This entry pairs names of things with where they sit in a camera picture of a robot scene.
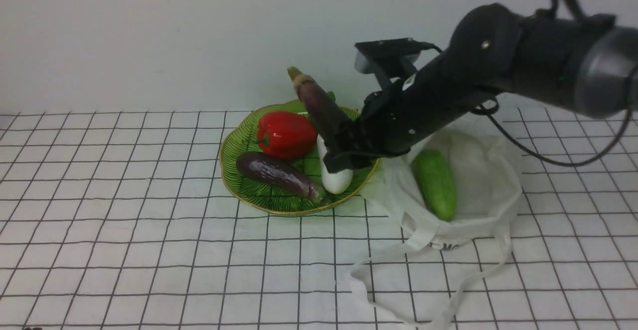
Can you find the green leaf-shaped glass plate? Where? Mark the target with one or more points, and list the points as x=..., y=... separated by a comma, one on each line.
x=266, y=197

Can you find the white radish with leaves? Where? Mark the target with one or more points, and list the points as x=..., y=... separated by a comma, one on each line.
x=336, y=182

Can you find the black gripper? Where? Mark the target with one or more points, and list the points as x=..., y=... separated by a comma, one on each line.
x=390, y=125

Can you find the red bell pepper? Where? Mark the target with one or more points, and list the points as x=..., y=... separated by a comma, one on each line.
x=285, y=135

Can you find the dark purple eggplant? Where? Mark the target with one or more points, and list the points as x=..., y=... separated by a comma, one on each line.
x=313, y=97

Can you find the green cucumber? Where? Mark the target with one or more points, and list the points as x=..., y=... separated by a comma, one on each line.
x=435, y=180

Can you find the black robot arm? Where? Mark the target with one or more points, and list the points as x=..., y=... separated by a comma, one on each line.
x=587, y=67

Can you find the white cloth tote bag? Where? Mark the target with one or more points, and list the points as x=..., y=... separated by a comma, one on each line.
x=487, y=177

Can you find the white grid tablecloth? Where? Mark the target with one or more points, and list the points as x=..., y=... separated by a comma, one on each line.
x=121, y=221

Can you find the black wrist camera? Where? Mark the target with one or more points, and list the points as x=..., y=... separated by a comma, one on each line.
x=389, y=59

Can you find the purple eggplant on plate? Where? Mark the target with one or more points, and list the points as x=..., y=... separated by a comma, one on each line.
x=271, y=171

